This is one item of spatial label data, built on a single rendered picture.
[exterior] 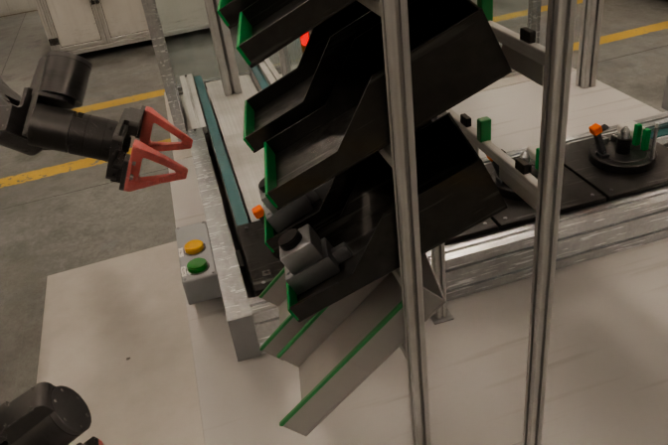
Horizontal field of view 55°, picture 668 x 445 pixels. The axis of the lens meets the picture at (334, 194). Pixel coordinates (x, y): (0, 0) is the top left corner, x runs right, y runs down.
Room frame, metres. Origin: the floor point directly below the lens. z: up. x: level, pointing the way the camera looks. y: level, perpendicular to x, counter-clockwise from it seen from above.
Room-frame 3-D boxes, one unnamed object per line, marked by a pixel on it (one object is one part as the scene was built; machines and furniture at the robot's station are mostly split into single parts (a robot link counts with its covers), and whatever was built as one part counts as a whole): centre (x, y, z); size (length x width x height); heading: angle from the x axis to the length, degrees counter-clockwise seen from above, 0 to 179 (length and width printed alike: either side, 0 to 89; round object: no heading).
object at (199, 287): (1.11, 0.30, 0.93); 0.21 x 0.07 x 0.06; 12
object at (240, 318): (1.31, 0.28, 0.91); 0.89 x 0.06 x 0.11; 12
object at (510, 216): (1.18, -0.41, 1.01); 0.24 x 0.24 x 0.13; 12
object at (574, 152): (1.23, -0.65, 1.01); 0.24 x 0.24 x 0.13; 12
